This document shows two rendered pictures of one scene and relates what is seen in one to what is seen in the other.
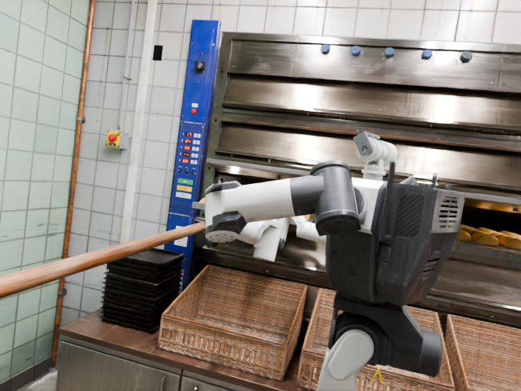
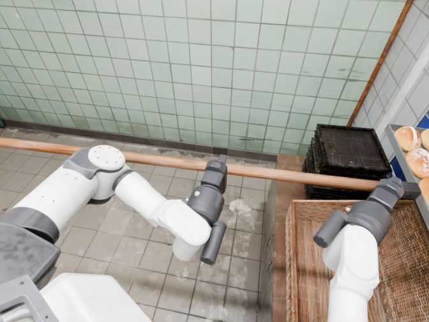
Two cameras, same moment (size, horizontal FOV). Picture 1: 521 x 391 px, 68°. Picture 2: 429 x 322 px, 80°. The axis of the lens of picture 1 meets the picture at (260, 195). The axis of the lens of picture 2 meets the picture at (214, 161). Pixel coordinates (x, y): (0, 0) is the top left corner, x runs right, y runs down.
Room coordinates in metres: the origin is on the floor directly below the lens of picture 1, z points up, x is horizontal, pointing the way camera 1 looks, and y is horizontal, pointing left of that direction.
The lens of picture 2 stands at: (1.20, -0.31, 1.73)
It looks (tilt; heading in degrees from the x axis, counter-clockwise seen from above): 47 degrees down; 86
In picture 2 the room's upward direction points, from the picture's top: straight up
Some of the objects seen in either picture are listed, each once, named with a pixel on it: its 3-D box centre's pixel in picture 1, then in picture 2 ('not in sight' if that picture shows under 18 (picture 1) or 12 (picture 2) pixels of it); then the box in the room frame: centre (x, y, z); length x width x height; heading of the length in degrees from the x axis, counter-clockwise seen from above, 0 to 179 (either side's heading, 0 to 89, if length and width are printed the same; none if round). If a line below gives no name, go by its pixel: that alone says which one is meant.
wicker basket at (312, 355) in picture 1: (373, 345); not in sight; (1.61, -0.56, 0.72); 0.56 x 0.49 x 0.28; 75
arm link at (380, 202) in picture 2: not in sight; (373, 209); (1.61, 0.00, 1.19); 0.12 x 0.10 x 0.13; 41
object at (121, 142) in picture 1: (117, 139); not in sight; (2.22, 0.85, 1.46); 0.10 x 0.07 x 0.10; 75
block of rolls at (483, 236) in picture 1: (485, 235); not in sight; (2.16, -1.28, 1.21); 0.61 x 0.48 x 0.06; 165
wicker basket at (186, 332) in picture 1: (239, 313); (354, 268); (1.77, 0.03, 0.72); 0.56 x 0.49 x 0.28; 76
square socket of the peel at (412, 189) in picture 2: not in sight; (398, 189); (1.70, 0.06, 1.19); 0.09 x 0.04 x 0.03; 166
